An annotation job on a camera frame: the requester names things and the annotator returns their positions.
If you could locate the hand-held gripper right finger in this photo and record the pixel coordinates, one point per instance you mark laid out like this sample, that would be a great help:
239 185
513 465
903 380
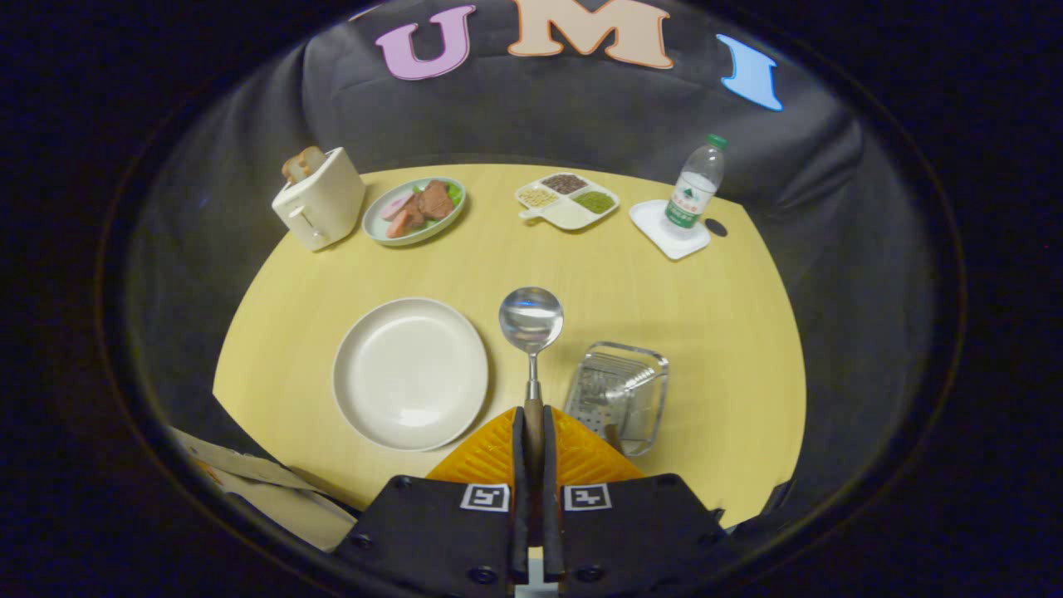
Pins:
639 531

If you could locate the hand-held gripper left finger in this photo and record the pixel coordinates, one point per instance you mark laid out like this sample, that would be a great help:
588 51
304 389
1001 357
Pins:
432 531

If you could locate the clear glass rectangular container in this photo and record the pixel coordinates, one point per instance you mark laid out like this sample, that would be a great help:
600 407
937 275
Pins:
652 415

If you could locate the beige cardboard piece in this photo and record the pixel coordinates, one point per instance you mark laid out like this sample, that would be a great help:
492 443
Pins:
282 502

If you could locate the large white plate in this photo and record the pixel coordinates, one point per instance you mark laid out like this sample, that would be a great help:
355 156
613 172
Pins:
409 374

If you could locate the pale green food plate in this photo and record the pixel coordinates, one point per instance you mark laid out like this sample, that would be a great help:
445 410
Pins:
415 235

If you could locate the white square coaster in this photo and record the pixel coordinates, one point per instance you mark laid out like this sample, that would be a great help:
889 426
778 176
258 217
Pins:
652 224

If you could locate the reddish sausage slice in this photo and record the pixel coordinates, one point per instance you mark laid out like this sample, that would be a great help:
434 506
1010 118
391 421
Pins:
404 223

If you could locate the small black round disc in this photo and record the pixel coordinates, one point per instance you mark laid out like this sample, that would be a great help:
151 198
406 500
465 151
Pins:
716 227

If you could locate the white divided dish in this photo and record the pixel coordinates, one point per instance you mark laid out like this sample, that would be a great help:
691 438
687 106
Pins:
567 216

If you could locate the pink ham slice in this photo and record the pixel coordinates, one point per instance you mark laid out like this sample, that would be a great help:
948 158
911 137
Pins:
396 205

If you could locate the brown meat piece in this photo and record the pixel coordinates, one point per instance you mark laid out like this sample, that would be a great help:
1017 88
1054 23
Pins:
436 201

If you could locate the green beans pile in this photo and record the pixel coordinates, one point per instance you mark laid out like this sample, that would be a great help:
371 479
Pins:
595 202

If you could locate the green lettuce leaf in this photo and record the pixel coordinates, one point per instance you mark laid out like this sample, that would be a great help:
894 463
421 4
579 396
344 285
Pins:
454 194

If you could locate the clear plastic water bottle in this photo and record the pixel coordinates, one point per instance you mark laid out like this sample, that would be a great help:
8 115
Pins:
691 195

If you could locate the white toaster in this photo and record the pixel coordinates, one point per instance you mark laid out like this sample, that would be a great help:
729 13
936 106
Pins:
328 203

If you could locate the yellow beans pile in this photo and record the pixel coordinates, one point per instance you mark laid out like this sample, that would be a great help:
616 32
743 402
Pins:
538 198

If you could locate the dark red beans pile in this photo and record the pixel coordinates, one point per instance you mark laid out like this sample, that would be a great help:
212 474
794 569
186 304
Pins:
565 183

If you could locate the brown toast slice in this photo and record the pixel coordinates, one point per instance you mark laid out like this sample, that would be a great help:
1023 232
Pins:
312 159
292 169

